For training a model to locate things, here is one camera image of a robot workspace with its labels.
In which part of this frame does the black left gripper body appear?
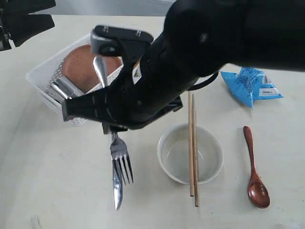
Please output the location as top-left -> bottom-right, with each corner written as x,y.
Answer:
0,0 -> 56,51

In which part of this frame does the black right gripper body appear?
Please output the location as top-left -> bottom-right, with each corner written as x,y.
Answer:
61,35 -> 198,131

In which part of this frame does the white ceramic bowl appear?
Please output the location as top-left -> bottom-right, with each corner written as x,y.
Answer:
157,124 -> 224,185

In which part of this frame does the silver fork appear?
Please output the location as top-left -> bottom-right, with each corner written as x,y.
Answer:
93,55 -> 133,184

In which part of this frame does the brown round plate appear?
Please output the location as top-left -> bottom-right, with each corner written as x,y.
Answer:
61,44 -> 122,94

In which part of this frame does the stainless steel cup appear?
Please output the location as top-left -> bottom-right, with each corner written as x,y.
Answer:
45,76 -> 84,104

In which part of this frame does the wooden chopstick back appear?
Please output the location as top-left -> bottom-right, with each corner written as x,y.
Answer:
192,94 -> 199,207

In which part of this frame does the silver table knife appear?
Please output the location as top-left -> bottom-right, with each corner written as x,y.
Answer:
112,153 -> 123,210

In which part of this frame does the blue snack bag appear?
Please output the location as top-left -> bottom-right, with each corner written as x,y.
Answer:
221,68 -> 283,108

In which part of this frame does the wooden handled metal scoop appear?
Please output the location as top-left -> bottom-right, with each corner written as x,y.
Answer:
243,126 -> 270,208

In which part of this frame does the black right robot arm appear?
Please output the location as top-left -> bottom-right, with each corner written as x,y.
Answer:
62,0 -> 305,131

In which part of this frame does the white perforated plastic basket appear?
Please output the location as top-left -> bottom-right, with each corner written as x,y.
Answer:
25,32 -> 124,127

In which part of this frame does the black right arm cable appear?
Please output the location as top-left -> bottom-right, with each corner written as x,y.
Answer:
188,71 -> 219,92

